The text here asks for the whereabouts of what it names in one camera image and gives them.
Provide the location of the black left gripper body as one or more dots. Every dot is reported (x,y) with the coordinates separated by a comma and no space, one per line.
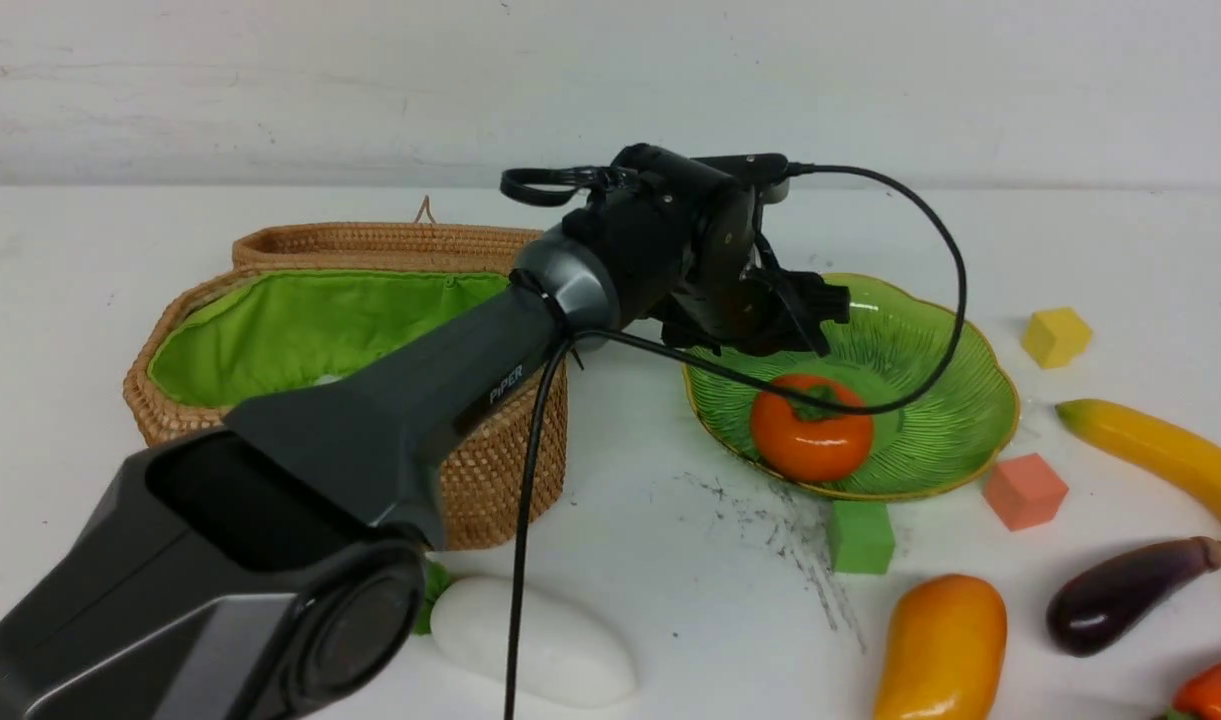
(683,244)

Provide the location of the orange persimmon with green leaf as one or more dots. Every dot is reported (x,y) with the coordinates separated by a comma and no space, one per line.
(806,444)

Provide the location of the white radish with green leaves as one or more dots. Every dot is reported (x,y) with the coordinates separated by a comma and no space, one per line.
(566,655)

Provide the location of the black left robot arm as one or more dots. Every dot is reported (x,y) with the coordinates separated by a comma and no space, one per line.
(271,566)

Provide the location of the green glass plate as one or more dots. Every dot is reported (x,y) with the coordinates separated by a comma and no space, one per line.
(941,441)

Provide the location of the green foam cube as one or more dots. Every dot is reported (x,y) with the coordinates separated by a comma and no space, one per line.
(861,538)

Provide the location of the yellow foam cube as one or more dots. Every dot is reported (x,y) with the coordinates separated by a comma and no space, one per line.
(1054,337)

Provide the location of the woven rattan basket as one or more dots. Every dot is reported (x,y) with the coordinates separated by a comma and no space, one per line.
(308,304)

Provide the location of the orange foam cube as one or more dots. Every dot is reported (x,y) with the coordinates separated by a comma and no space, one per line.
(1024,492)

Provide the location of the yellow orange mango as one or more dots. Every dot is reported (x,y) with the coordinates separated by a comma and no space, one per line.
(946,644)

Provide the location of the dark purple eggplant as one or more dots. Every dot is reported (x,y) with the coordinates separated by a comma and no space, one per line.
(1093,610)

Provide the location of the yellow banana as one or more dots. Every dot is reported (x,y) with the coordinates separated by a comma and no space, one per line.
(1178,456)

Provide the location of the orange carrot with green leaves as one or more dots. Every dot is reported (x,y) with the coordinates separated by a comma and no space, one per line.
(1198,698)

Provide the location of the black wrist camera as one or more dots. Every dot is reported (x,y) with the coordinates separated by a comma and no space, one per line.
(765,173)

